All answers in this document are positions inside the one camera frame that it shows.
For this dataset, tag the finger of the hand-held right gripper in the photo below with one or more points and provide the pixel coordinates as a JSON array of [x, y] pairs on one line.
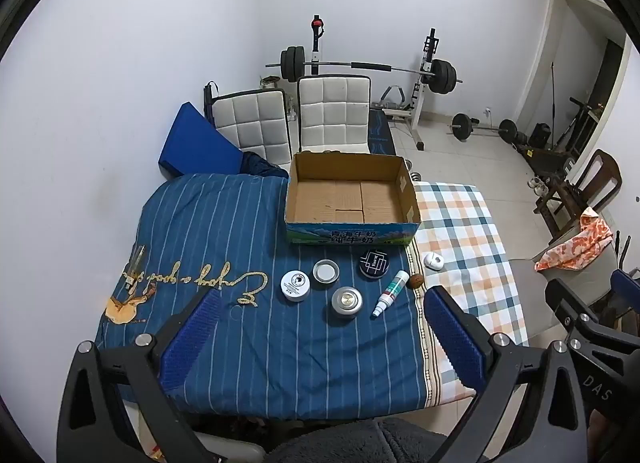
[[627, 285], [572, 305]]

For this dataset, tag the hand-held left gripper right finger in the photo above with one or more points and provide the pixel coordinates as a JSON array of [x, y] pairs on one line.
[[455, 338]]

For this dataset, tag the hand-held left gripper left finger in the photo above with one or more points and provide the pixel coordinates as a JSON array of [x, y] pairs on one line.
[[192, 338]]

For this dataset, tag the brown walnut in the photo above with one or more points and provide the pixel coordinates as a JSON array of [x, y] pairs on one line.
[[415, 281]]

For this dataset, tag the white tube with green label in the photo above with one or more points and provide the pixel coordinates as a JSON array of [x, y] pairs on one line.
[[391, 293]]

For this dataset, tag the small white round device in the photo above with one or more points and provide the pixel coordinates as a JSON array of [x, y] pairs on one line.
[[433, 260]]

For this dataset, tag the black round compact case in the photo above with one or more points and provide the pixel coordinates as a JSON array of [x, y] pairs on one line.
[[375, 263]]

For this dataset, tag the silver round tin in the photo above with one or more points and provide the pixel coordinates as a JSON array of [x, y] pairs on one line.
[[347, 302]]

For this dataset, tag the white round jar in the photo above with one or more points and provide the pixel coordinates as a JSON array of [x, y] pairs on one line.
[[295, 285]]

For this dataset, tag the metal lid with white inside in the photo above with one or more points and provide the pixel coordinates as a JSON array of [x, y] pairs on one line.
[[326, 271]]

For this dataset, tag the cardboard box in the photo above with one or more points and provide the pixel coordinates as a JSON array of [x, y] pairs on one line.
[[345, 198]]

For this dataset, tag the grey chair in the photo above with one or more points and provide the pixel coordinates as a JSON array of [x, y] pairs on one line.
[[580, 273]]

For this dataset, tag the orange patterned cloth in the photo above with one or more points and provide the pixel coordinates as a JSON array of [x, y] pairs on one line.
[[580, 243]]

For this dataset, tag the plaid checked cloth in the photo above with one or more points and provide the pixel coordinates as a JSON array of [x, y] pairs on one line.
[[465, 243]]

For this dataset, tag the brown wooden chair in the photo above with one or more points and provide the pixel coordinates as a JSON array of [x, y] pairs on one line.
[[595, 178]]

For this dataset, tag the pair of white shoes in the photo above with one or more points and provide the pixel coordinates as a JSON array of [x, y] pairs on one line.
[[538, 185]]

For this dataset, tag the blue striped blanket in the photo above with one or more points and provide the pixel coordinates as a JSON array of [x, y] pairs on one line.
[[260, 223]]

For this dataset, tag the black exercise machine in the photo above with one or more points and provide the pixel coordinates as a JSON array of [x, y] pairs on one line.
[[582, 120]]

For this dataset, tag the black speaker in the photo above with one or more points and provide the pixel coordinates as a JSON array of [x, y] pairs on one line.
[[540, 135]]

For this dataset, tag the dark blue garment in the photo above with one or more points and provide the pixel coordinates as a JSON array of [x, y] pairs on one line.
[[262, 165]]

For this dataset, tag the short barbell with black plates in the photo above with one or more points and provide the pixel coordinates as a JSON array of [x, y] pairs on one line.
[[506, 130]]

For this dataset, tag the blue foam mat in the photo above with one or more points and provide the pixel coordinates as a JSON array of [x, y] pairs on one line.
[[197, 140]]

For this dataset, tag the white padded chair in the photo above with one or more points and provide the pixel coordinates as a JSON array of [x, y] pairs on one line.
[[255, 125], [334, 110]]

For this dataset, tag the long barbell with black plates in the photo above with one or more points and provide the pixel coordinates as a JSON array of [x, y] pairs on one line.
[[442, 75]]

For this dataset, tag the white door frame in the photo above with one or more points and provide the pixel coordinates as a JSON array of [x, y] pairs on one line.
[[542, 43]]

